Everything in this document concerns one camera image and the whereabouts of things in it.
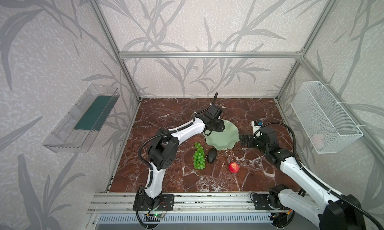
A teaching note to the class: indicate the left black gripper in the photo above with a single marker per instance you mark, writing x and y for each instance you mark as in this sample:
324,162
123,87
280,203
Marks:
214,125

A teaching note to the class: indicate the green circuit board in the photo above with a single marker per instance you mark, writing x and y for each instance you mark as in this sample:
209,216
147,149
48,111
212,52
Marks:
154,217

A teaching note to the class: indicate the white wire mesh basket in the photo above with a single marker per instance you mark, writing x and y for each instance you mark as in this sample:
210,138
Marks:
320,113

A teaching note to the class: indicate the aluminium front rail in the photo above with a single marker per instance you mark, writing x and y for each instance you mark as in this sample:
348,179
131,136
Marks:
184,202

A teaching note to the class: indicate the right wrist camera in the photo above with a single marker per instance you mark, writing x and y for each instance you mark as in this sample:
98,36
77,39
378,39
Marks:
257,125

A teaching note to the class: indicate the clear acrylic wall shelf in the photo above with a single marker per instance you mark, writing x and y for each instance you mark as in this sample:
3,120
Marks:
79,128

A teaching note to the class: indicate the green fake grape bunch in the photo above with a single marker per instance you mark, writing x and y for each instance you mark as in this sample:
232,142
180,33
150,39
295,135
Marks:
199,157

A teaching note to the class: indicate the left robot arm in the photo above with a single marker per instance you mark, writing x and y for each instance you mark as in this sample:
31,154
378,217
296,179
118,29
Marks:
159,151

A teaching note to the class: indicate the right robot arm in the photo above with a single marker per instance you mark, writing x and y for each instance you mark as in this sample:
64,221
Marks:
328,209

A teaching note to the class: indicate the dark fake avocado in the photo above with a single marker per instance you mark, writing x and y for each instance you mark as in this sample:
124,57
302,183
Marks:
212,155

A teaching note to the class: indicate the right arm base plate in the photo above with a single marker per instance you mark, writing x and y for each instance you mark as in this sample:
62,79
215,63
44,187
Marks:
263,201

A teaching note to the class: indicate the green scalloped fruit bowl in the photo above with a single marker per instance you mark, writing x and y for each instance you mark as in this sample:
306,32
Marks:
223,140

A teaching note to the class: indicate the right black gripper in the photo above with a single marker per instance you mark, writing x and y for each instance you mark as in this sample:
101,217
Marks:
248,140

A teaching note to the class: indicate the pink item in basket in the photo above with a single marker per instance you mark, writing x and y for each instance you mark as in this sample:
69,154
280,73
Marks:
318,141

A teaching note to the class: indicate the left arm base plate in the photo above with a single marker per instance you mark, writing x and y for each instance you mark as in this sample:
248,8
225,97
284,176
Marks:
163,202

